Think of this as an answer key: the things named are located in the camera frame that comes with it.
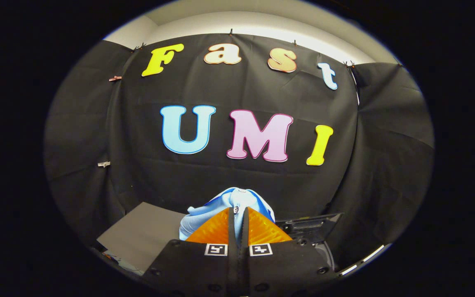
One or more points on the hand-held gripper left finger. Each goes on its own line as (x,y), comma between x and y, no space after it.
(204,268)

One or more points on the copper cloth clip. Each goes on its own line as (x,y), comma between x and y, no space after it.
(115,78)

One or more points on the silver cloth clip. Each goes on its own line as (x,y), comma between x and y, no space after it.
(104,164)

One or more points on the black backdrop cloth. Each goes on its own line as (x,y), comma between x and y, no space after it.
(221,181)

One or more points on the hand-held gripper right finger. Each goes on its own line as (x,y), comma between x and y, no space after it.
(278,268)

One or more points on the light blue polo shirt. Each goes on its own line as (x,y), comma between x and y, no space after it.
(237,200)

